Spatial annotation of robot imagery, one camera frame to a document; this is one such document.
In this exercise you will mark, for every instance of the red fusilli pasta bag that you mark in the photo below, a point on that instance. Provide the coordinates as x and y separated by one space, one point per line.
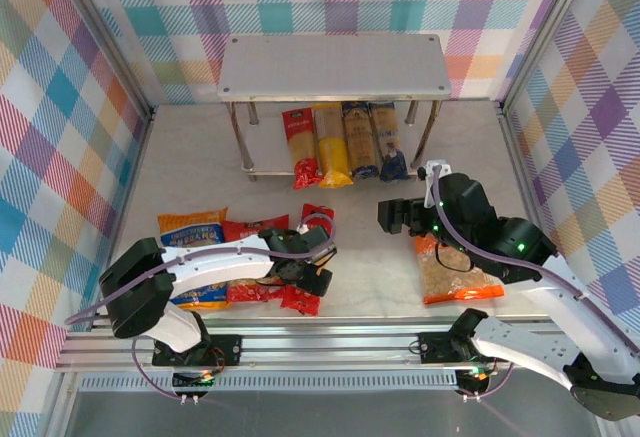
240 229

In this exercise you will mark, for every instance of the orange pasta bag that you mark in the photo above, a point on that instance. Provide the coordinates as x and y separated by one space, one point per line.
450 277

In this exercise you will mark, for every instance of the brown blue spaghetti bag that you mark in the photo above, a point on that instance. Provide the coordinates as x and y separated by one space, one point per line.
360 142
387 137

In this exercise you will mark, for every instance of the yellow spaghetti bag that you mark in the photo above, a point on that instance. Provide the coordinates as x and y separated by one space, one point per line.
332 157

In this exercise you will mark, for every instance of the blue orange macaroni bag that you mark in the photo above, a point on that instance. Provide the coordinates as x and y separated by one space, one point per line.
192 229

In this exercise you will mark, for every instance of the two-tier metal shelf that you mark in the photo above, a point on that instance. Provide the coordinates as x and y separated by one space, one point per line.
330 67

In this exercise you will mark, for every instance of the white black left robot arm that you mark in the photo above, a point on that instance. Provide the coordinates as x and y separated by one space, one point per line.
215 262

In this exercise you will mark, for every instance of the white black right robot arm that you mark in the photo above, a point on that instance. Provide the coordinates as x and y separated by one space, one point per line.
520 347

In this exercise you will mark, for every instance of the small circuit board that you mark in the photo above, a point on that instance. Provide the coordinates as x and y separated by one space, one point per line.
475 376
192 379

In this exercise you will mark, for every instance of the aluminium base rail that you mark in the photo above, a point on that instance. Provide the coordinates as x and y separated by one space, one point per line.
325 334

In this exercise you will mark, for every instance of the aluminium frame post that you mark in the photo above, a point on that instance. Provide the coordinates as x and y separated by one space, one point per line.
542 32
112 32

